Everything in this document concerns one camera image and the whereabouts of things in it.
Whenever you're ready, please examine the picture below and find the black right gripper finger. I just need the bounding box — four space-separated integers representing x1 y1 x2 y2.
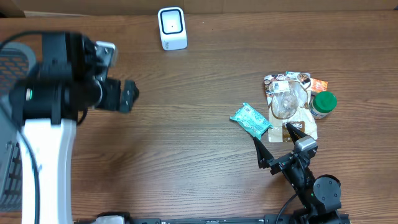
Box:
285 123 306 144
253 138 274 169

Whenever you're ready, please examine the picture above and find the teal long snack packet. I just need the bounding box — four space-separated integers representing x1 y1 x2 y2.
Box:
230 103 273 140

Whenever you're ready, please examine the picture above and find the green lid jar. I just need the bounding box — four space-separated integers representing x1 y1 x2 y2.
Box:
309 91 337 119

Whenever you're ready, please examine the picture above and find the brown white snack pouch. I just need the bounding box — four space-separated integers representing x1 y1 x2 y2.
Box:
264 72 318 142

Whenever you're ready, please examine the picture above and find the orange Kleenex tissue pack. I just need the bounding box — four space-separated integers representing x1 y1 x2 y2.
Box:
310 78 328 95

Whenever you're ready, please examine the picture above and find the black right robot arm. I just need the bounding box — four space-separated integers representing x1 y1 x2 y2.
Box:
253 123 347 223

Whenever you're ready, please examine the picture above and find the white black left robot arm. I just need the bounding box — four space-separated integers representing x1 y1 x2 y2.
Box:
7 30 139 223

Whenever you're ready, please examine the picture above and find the white barcode scanner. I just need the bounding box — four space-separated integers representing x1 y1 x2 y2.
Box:
157 7 188 51

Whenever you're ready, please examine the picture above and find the grey plastic mesh basket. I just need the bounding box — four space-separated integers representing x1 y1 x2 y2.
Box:
1 42 36 213

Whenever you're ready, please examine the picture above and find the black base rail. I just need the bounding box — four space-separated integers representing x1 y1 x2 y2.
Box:
74 211 352 224

